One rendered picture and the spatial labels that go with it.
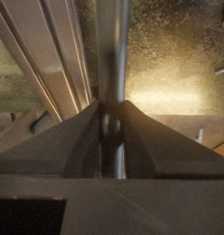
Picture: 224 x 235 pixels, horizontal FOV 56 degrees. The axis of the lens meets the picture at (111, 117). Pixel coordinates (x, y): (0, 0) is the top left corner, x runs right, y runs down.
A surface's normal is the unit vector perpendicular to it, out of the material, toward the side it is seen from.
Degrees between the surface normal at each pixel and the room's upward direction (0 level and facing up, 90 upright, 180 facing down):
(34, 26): 0
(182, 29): 0
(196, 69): 0
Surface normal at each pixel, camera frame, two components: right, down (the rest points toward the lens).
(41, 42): -0.01, 0.92
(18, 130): 1.00, 0.01
